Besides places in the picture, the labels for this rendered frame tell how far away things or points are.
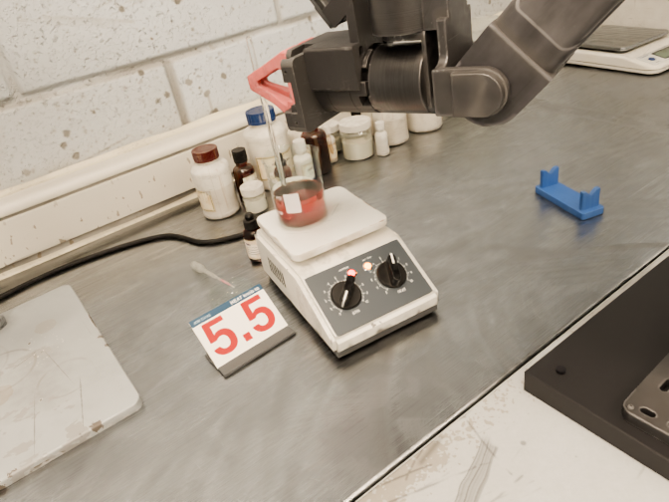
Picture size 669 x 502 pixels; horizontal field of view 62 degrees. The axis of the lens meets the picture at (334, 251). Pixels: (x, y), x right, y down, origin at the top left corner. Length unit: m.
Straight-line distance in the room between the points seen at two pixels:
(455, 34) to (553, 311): 0.31
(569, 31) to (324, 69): 0.19
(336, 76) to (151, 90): 0.54
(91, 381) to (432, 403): 0.35
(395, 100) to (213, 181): 0.45
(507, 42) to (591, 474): 0.32
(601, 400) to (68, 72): 0.81
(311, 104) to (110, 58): 0.51
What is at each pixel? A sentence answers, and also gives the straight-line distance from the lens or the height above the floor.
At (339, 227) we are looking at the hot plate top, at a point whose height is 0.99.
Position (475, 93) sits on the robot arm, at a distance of 0.42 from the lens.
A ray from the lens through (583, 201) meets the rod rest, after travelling 0.77.
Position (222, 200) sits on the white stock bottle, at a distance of 0.88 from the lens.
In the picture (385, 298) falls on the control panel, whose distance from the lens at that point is 0.58.
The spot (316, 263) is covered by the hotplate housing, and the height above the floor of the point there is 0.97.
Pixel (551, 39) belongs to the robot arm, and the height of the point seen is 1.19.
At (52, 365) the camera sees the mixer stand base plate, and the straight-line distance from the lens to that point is 0.70.
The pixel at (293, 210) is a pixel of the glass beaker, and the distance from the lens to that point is 0.61.
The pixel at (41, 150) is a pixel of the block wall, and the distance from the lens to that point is 0.95.
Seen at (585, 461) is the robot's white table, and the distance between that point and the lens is 0.49.
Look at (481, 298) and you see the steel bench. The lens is 0.63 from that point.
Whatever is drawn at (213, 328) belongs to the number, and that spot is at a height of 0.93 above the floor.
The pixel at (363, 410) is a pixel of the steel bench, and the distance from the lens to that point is 0.52.
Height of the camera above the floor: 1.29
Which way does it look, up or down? 32 degrees down
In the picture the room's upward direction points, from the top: 11 degrees counter-clockwise
